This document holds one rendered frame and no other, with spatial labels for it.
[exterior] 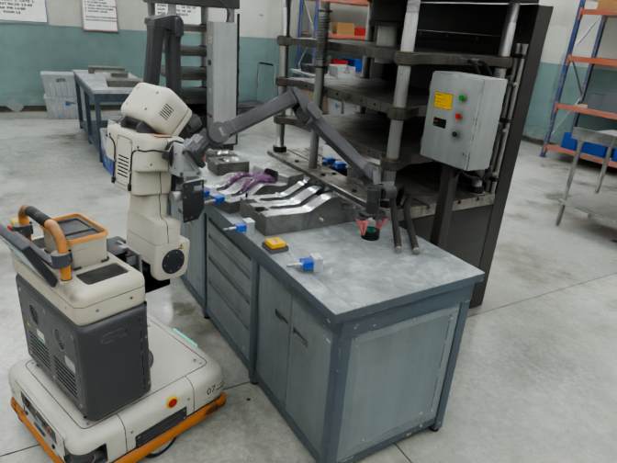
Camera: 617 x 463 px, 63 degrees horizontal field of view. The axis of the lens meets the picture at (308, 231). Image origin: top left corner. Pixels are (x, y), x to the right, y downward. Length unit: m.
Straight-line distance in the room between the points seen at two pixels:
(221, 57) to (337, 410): 5.18
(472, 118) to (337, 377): 1.25
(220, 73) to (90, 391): 5.07
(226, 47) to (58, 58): 3.47
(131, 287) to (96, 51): 7.61
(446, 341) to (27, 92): 8.04
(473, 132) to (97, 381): 1.78
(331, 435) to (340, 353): 0.37
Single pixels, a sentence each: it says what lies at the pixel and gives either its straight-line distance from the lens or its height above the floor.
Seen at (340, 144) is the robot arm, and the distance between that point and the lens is 2.03.
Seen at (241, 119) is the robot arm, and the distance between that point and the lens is 1.88.
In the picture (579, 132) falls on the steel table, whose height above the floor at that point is 0.90.
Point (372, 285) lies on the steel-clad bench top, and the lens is 1.79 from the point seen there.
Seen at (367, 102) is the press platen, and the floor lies 1.27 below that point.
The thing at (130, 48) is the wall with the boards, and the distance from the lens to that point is 9.28.
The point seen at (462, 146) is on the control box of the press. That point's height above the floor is 1.17.
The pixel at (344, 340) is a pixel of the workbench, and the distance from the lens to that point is 1.71.
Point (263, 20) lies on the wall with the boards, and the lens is 9.99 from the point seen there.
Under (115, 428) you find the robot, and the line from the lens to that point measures 2.03.
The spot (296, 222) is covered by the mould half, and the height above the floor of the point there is 0.84.
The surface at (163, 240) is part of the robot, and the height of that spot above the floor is 0.83.
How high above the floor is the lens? 1.64
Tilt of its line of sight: 23 degrees down
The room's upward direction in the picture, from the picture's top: 4 degrees clockwise
